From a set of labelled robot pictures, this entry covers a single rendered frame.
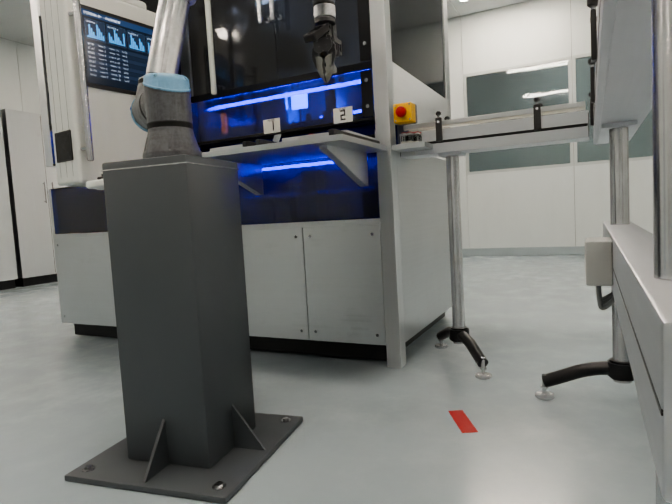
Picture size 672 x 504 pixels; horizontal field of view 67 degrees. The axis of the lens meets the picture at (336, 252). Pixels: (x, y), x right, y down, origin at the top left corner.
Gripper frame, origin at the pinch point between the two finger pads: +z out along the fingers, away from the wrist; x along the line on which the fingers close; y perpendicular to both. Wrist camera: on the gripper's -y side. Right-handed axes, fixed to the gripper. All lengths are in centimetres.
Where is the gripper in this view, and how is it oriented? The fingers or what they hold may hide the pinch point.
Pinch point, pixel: (325, 78)
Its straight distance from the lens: 184.5
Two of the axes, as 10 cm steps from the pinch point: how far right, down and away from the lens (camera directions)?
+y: 4.5, -0.9, 8.9
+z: 0.6, 10.0, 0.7
